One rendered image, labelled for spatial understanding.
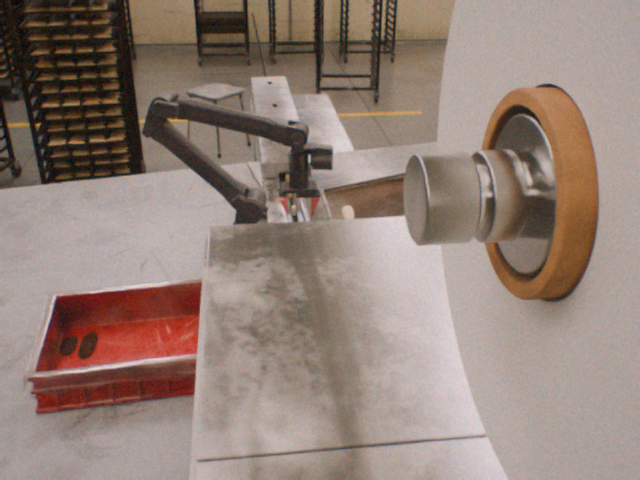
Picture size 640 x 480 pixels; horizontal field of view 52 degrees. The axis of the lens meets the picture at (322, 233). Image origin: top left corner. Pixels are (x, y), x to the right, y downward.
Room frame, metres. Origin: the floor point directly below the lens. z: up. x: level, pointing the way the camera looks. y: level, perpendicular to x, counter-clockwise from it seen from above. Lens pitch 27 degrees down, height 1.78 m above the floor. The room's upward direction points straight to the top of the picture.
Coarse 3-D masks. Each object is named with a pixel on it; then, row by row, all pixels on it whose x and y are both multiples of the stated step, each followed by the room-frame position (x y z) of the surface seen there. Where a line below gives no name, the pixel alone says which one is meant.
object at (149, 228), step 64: (0, 192) 2.16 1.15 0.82; (64, 192) 2.16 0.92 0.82; (128, 192) 2.17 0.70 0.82; (192, 192) 2.17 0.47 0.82; (0, 256) 1.69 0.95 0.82; (64, 256) 1.70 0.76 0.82; (128, 256) 1.70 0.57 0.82; (192, 256) 1.70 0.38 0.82; (0, 320) 1.37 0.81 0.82; (0, 384) 1.13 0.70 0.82; (0, 448) 0.94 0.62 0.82; (64, 448) 0.94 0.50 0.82; (128, 448) 0.94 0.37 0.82
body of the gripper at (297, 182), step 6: (294, 174) 1.74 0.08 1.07; (300, 174) 1.74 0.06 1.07; (306, 174) 1.75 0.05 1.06; (294, 180) 1.74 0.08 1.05; (300, 180) 1.74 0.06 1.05; (306, 180) 1.75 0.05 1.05; (312, 180) 1.81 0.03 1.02; (282, 186) 1.76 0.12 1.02; (288, 186) 1.76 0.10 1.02; (294, 186) 1.74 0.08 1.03; (300, 186) 1.74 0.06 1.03; (306, 186) 1.75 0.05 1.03; (312, 186) 1.76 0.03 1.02; (282, 192) 1.74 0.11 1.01; (288, 192) 1.73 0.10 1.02; (294, 192) 1.74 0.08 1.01
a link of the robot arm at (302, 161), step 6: (306, 150) 1.76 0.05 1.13; (288, 156) 1.76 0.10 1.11; (294, 156) 1.74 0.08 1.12; (300, 156) 1.74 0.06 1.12; (306, 156) 1.75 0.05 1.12; (312, 156) 1.75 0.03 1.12; (294, 162) 1.74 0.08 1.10; (300, 162) 1.74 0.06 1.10; (306, 162) 1.75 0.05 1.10; (312, 162) 1.75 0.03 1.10; (294, 168) 1.74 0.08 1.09; (300, 168) 1.74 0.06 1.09; (306, 168) 1.75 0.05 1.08
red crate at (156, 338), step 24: (72, 336) 1.30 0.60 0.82; (120, 336) 1.30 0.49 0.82; (144, 336) 1.30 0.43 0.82; (168, 336) 1.30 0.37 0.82; (192, 336) 1.30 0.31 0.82; (72, 360) 1.21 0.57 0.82; (96, 360) 1.21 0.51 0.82; (120, 360) 1.21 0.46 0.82; (120, 384) 1.07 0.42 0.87; (144, 384) 1.08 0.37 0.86; (168, 384) 1.09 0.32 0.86; (192, 384) 1.10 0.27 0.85; (48, 408) 1.04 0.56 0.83; (72, 408) 1.04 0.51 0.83
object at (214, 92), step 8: (200, 88) 4.95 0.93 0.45; (208, 88) 4.96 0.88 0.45; (216, 88) 4.97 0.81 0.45; (224, 88) 4.96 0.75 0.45; (232, 88) 4.96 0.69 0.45; (240, 88) 4.96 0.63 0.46; (200, 96) 4.76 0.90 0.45; (208, 96) 4.73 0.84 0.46; (216, 96) 4.73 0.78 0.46; (224, 96) 4.75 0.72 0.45; (240, 96) 4.93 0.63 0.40; (216, 104) 4.71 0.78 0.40; (240, 104) 4.93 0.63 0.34; (216, 128) 4.69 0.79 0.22; (248, 136) 4.94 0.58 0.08; (248, 144) 4.94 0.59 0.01
